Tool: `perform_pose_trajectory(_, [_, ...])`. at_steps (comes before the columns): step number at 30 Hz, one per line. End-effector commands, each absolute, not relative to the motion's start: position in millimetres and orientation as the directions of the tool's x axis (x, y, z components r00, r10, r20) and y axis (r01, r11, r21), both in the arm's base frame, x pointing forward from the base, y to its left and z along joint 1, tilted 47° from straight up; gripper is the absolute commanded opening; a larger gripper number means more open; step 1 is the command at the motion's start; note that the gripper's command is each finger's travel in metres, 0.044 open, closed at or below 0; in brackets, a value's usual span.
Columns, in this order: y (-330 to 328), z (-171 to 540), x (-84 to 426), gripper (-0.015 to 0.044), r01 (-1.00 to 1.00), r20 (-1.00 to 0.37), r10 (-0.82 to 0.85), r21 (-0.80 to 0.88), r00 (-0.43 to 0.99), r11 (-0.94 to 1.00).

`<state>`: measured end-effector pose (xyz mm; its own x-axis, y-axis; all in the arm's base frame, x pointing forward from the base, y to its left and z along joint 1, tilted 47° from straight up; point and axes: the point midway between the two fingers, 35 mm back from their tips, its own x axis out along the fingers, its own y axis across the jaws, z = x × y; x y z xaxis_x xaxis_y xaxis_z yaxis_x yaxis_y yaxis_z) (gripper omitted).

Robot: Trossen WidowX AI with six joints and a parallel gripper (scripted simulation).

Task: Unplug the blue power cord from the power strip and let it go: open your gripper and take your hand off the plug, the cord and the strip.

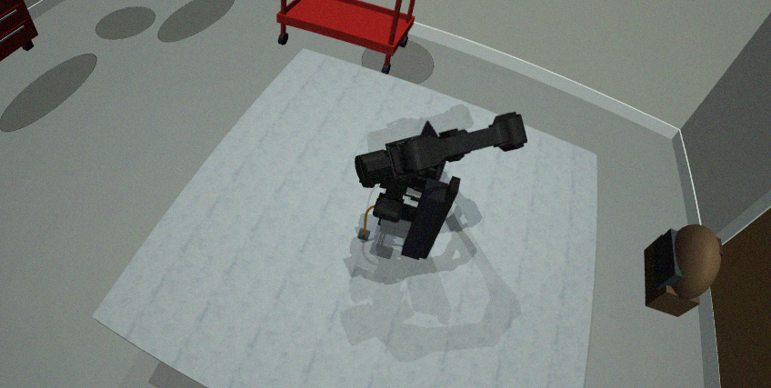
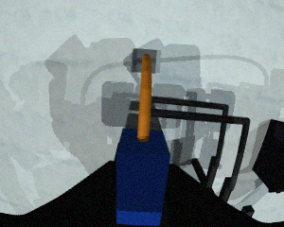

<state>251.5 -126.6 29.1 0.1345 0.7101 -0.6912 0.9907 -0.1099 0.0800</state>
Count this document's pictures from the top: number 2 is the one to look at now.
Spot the black post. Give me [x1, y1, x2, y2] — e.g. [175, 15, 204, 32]
[108, 193, 171, 227]

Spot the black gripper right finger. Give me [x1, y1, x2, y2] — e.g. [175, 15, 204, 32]
[165, 164, 284, 227]

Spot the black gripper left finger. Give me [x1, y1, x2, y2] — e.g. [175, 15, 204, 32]
[0, 160, 116, 227]

